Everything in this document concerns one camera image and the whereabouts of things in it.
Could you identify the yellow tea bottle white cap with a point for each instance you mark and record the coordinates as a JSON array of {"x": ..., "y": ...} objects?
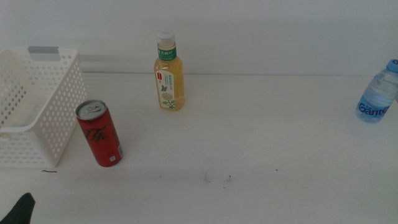
[{"x": 169, "y": 77}]

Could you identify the red cola can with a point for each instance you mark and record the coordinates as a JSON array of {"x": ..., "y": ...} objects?
[{"x": 101, "y": 137}]

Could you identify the clear water bottle blue cap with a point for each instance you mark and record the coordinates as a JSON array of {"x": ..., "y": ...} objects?
[{"x": 377, "y": 96}]

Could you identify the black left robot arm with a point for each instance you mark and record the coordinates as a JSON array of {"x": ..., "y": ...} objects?
[{"x": 20, "y": 211}]

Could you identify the white perforated plastic basket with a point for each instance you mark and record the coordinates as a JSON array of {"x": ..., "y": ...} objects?
[{"x": 59, "y": 124}]

